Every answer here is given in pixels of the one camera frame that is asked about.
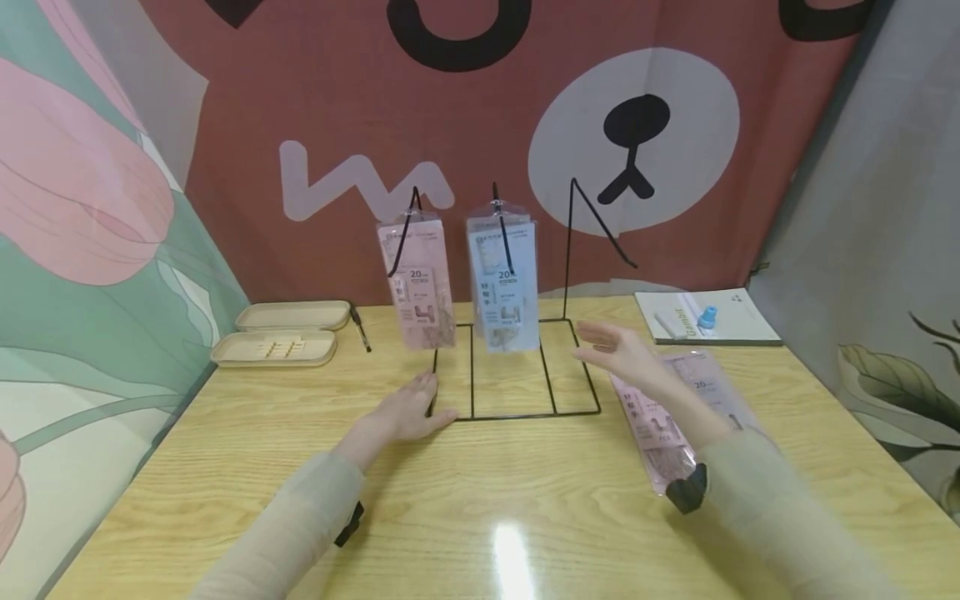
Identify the person's right hand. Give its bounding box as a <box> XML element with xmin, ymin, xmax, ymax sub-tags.
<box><xmin>573</xmin><ymin>321</ymin><xmax>675</xmax><ymax>403</ymax></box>

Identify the person's left hand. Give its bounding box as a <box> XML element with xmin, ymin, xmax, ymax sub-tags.
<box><xmin>368</xmin><ymin>371</ymin><xmax>458</xmax><ymax>445</ymax></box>

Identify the person's left forearm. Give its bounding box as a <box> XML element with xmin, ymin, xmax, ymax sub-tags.
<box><xmin>187</xmin><ymin>423</ymin><xmax>380</xmax><ymax>600</ymax></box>

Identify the person's right forearm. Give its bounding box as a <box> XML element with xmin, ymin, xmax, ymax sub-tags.
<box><xmin>653</xmin><ymin>375</ymin><xmax>905</xmax><ymax>600</ymax></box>

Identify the black pen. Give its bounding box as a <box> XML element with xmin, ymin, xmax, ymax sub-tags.
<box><xmin>348</xmin><ymin>305</ymin><xmax>373</xmax><ymax>353</ymax></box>

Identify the blue hook packet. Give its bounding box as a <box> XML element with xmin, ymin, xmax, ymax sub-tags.
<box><xmin>465</xmin><ymin>203</ymin><xmax>542</xmax><ymax>354</ymax></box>

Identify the pink hook packet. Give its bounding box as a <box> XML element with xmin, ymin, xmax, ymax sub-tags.
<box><xmin>607</xmin><ymin>349</ymin><xmax>760</xmax><ymax>498</ymax></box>
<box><xmin>375</xmin><ymin>210</ymin><xmax>458</xmax><ymax>352</ymax></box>

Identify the black wrist band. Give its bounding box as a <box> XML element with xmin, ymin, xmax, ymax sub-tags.
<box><xmin>334</xmin><ymin>500</ymin><xmax>366</xmax><ymax>548</ymax></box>
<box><xmin>664</xmin><ymin>462</ymin><xmax>709</xmax><ymax>516</ymax></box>

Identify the white and green notebook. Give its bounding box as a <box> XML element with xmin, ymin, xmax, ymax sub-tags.
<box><xmin>632</xmin><ymin>287</ymin><xmax>784</xmax><ymax>348</ymax></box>

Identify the plain beige tray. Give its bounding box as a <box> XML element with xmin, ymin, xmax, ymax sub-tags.
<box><xmin>234</xmin><ymin>300</ymin><xmax>353</xmax><ymax>333</ymax></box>

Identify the beige tray with holes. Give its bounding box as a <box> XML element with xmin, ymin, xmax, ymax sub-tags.
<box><xmin>209</xmin><ymin>330</ymin><xmax>339</xmax><ymax>369</ymax></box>

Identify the black wire display rack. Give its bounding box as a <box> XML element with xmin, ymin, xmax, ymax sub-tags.
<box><xmin>386</xmin><ymin>177</ymin><xmax>639</xmax><ymax>422</ymax></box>

